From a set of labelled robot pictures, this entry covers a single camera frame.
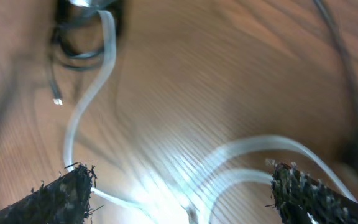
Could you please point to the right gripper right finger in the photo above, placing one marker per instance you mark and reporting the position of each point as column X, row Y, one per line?
column 301, row 199

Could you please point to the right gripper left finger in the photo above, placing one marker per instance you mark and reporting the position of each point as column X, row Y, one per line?
column 65, row 200

